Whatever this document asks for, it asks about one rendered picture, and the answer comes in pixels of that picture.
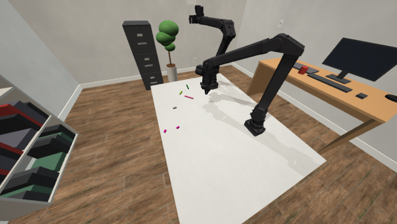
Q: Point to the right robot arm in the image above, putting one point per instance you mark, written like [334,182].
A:
[227,28]

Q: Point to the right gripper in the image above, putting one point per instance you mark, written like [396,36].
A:
[191,19]

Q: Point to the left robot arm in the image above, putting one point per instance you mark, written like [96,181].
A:
[280,43]

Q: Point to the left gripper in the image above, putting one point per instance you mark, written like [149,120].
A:
[206,85]

